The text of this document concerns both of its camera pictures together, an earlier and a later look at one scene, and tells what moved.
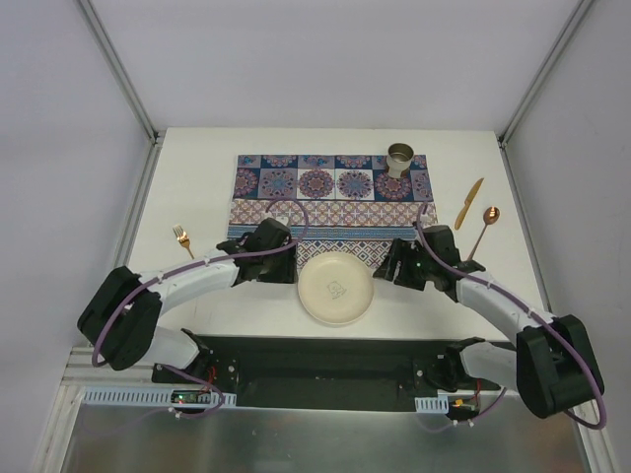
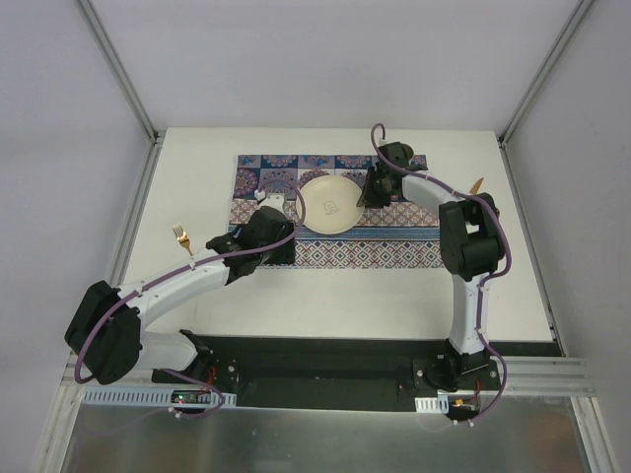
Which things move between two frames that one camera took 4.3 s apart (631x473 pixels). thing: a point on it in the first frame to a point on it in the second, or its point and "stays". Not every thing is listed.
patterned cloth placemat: x=333 y=203 stays
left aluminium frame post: x=123 y=76 stays
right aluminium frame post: x=571 y=25 stays
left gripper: x=284 y=263 to x=282 y=241
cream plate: x=336 y=288 to x=330 y=204
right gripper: x=397 y=263 to x=373 y=186
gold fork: x=182 y=237 stays
